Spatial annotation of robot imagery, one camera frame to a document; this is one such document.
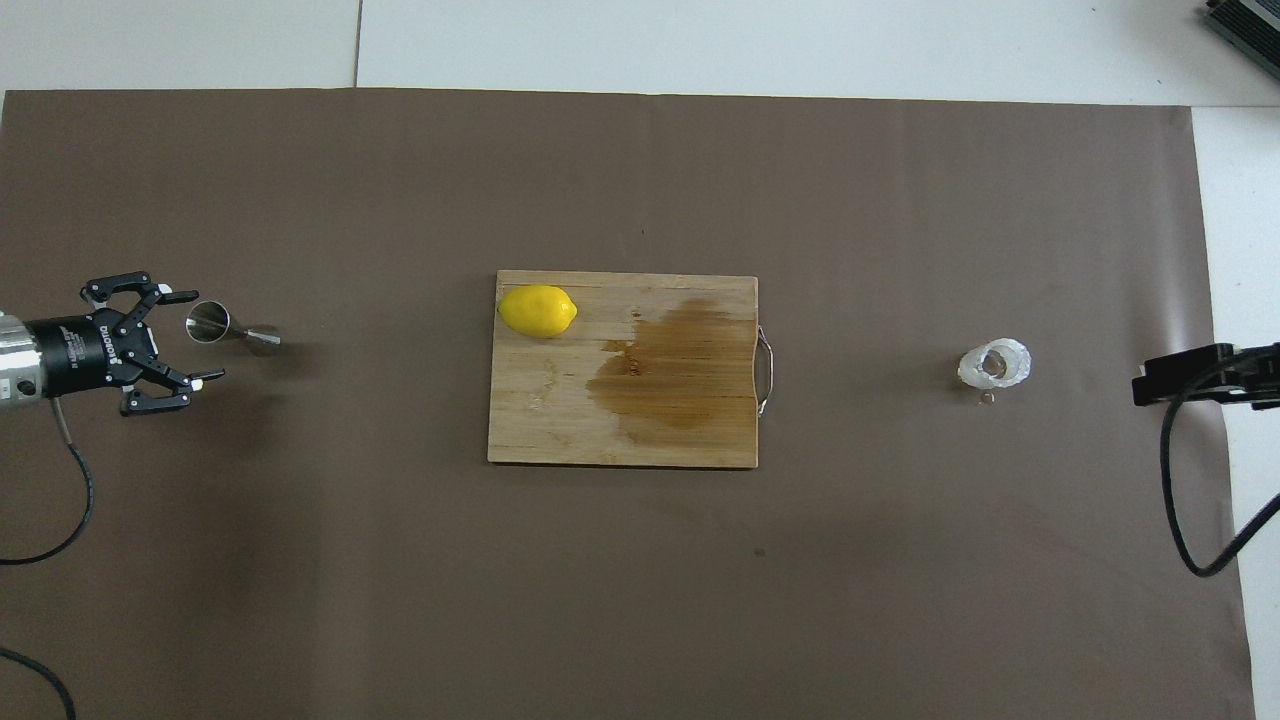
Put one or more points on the wooden cutting board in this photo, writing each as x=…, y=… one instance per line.
x=560, y=400

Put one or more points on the brown paper table mat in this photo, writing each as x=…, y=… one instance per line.
x=300, y=550

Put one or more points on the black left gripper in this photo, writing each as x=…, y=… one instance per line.
x=80, y=350

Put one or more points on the small clear glass cup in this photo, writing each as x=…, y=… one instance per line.
x=994, y=364

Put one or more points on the yellow lemon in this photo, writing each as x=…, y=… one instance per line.
x=538, y=311

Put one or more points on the steel double jigger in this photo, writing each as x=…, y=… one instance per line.
x=208, y=322

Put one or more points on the black ribbed device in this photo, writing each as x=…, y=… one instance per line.
x=1245, y=22

